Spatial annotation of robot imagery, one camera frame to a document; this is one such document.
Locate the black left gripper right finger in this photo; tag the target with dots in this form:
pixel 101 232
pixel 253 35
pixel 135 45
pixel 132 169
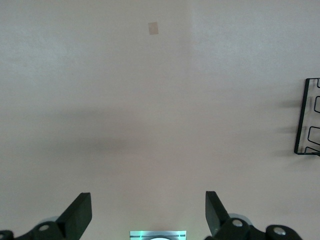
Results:
pixel 220 220

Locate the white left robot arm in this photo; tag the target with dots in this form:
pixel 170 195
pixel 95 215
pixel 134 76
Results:
pixel 160 239

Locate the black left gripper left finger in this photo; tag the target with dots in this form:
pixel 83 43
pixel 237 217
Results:
pixel 72 220

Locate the small brown tape patch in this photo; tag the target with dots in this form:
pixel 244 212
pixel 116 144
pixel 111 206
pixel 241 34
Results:
pixel 153 28

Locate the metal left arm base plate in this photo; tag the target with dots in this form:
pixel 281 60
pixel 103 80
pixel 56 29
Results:
pixel 140 235

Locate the brown table cover sheet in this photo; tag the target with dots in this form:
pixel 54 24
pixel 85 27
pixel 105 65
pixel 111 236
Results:
pixel 150 112

